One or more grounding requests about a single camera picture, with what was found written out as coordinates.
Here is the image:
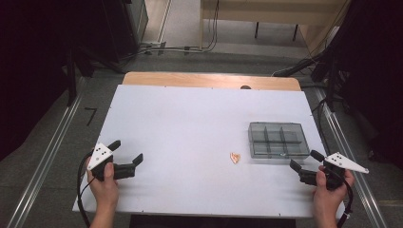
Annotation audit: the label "metal floor rail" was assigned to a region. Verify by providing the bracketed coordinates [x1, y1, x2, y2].
[313, 86, 389, 228]
[6, 77, 86, 228]

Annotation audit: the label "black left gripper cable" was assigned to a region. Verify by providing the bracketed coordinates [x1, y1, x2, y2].
[76, 151, 97, 228]

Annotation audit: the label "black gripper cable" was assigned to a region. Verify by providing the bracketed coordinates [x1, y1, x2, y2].
[336, 181, 355, 228]
[76, 151, 97, 228]

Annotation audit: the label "wooden table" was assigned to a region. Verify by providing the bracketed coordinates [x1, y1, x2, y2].
[122, 71, 302, 92]

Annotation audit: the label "dark cabinet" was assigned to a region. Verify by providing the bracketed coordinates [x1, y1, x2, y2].
[104, 0, 149, 62]

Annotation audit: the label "black metal stand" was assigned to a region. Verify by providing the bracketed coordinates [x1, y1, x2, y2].
[312, 50, 342, 112]

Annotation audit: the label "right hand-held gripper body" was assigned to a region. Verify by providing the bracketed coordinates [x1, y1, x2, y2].
[298, 151, 370, 191]

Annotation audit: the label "black curtain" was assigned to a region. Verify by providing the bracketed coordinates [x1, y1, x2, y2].
[329, 0, 403, 170]
[0, 0, 106, 161]

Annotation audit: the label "beige wooden desk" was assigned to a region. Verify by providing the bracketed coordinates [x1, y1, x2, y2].
[199, 0, 350, 53]

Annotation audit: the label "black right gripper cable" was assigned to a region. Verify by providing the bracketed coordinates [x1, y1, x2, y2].
[336, 181, 355, 228]

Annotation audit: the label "person's left hand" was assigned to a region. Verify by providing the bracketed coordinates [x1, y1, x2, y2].
[86, 161, 120, 211]

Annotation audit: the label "person's right hand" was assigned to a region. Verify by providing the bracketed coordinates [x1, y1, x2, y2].
[312, 168, 355, 214]

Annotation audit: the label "grey floor cables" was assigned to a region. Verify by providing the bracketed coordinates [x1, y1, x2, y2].
[120, 44, 203, 62]

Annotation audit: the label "black floor cable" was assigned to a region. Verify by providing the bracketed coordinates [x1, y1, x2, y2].
[317, 98, 333, 154]

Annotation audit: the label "clear plastic compartment box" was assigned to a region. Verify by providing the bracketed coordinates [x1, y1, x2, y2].
[247, 122, 311, 160]

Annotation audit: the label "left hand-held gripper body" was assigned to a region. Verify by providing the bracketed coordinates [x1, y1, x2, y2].
[86, 142, 137, 182]

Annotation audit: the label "black hanging cable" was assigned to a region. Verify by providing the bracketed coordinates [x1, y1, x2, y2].
[202, 0, 221, 51]

